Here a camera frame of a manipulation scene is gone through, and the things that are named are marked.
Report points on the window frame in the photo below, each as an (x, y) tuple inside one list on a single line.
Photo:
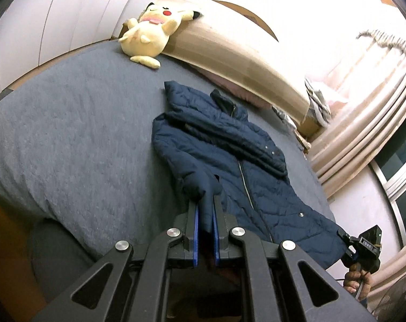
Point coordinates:
[(390, 167)]

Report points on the navy blue puffer jacket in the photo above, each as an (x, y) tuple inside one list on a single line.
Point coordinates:
[(212, 149)]

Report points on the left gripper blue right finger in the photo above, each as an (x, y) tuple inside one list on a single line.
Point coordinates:
[(220, 231)]

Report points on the beige curtain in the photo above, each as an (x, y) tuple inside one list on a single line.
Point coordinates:
[(372, 77)]

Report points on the grey bed sheet mattress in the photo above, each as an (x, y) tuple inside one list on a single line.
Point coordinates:
[(76, 146)]

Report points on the right hand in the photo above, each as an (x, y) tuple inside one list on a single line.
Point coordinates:
[(357, 277)]

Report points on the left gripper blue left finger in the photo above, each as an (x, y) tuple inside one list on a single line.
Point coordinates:
[(192, 234)]

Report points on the pink pillow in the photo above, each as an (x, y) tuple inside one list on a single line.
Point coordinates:
[(234, 89)]

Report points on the yellow Pikachu plush toy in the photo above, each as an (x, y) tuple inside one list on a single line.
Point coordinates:
[(148, 35)]

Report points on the white wardrobe with purple panels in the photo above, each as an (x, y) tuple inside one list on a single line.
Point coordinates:
[(33, 32)]

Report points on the wooden headboard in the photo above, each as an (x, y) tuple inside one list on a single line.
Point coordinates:
[(249, 15)]

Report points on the pile of clothes and papers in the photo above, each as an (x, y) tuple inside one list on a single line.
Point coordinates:
[(318, 116)]

